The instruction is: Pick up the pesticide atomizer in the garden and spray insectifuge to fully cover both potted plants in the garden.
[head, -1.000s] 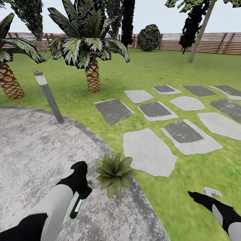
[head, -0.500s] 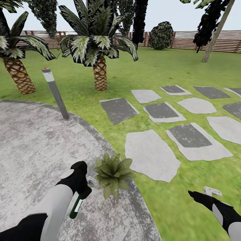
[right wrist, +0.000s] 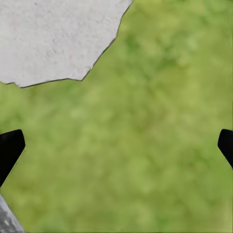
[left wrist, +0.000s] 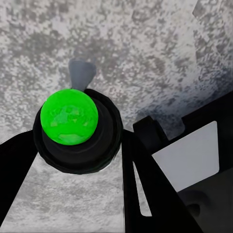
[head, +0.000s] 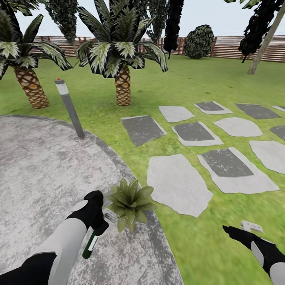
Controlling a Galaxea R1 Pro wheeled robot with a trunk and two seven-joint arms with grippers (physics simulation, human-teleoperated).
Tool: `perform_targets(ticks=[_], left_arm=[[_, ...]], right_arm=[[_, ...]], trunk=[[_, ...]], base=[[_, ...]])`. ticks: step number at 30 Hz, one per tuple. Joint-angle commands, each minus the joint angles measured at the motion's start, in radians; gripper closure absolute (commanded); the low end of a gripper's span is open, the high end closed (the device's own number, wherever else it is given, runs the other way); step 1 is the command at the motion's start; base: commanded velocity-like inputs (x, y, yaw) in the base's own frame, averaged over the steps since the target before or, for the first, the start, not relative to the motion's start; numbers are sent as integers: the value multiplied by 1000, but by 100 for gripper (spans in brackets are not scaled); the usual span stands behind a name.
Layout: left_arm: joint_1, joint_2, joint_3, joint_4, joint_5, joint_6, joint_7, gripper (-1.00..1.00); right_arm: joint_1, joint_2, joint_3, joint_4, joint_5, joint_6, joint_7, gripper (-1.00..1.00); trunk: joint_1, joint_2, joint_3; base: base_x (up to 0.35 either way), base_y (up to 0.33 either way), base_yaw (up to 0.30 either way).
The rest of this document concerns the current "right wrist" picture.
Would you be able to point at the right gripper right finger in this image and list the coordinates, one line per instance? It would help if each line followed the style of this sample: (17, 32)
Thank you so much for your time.
(225, 143)

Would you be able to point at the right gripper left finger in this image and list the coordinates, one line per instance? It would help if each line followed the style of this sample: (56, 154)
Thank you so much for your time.
(12, 145)

